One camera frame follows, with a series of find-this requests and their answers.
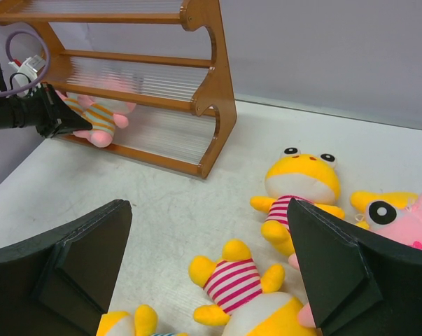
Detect yellow plush red stripes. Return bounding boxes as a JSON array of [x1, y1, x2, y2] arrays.
[[250, 147, 345, 257], [188, 239, 318, 336]]

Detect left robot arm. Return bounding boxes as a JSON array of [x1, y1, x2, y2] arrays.
[[0, 64, 92, 138]]

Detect yellow plush red stripes middle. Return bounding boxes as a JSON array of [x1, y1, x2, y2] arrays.
[[188, 239, 318, 336]]

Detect wooden three-tier shelf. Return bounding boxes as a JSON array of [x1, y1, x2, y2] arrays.
[[0, 1, 237, 178]]

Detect pink plush face-down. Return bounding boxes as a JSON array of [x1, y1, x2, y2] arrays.
[[69, 93, 136, 148]]

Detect yellow plush blue stripes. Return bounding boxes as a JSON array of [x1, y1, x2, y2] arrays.
[[96, 304, 188, 336]]

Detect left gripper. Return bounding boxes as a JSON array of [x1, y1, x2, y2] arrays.
[[0, 83, 92, 138]]

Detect yellow plush red stripes top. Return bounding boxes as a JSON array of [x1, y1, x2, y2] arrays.
[[250, 147, 345, 257]]

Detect yellow plush under pile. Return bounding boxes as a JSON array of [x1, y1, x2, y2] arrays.
[[349, 190, 420, 230]]

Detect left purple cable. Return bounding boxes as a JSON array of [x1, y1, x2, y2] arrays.
[[0, 29, 51, 99]]

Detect pink plush orange stripes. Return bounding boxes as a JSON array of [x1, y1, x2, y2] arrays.
[[56, 90, 83, 116], [288, 253, 316, 328]]

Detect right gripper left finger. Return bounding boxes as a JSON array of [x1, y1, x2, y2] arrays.
[[0, 199, 132, 335]]

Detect pink plush blue stripes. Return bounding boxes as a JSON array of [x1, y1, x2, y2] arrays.
[[365, 192, 422, 251]]

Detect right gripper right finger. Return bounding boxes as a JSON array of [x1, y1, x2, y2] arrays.
[[288, 199, 422, 335]]

